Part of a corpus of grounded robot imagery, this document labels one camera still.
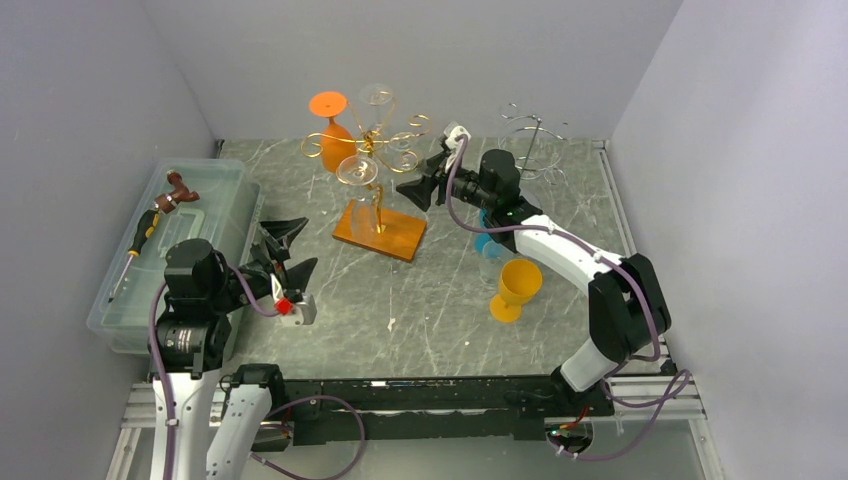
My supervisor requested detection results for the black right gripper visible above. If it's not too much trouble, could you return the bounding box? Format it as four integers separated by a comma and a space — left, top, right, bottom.
397, 151, 495, 213

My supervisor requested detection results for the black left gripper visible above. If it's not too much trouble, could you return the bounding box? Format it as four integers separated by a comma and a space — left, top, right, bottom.
207, 216, 316, 311

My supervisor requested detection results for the clear small glass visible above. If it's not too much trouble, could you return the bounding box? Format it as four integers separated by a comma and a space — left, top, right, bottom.
387, 132, 420, 173

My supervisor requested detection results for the clear pink tinted glass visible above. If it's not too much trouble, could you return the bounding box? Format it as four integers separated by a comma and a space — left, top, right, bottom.
335, 153, 383, 243

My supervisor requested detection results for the gold wire glass rack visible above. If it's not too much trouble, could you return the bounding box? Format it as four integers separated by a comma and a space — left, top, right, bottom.
301, 91, 431, 263

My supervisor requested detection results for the clear wine glass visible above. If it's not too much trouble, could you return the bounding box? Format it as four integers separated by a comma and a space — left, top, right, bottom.
358, 83, 396, 152

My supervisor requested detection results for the clear plastic storage box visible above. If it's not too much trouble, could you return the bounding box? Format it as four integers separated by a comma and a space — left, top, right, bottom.
86, 158, 264, 356

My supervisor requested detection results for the orange plastic goblet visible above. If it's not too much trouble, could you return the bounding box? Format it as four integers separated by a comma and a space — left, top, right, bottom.
309, 91, 357, 174

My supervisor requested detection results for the yellow plastic goblet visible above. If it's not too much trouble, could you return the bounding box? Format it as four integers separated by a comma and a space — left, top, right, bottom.
489, 258, 543, 323

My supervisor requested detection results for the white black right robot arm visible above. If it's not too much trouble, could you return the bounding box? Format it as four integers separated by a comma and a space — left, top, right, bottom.
395, 149, 671, 415

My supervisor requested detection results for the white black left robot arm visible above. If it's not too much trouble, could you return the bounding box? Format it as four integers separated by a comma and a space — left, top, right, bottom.
148, 217, 317, 479

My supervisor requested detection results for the clear tall glass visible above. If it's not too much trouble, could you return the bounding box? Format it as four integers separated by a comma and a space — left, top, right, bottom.
479, 240, 514, 285

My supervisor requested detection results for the blue plastic goblet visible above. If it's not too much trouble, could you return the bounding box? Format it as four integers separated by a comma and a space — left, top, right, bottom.
474, 209, 492, 258

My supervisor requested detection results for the brown bronze faucet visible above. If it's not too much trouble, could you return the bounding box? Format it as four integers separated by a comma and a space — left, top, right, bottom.
154, 170, 200, 214

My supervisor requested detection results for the black yellow screwdriver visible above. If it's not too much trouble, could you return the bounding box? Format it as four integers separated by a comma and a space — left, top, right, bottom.
107, 207, 160, 303

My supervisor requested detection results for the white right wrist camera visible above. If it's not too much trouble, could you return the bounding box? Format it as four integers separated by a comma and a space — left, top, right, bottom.
443, 121, 471, 172

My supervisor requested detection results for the chrome wire glass rack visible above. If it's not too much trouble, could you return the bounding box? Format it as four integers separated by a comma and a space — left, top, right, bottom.
497, 103, 568, 186

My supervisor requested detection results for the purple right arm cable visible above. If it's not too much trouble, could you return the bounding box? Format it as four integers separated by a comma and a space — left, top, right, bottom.
445, 132, 692, 463

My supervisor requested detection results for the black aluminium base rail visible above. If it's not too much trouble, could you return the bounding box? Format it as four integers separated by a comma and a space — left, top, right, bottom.
122, 374, 704, 455

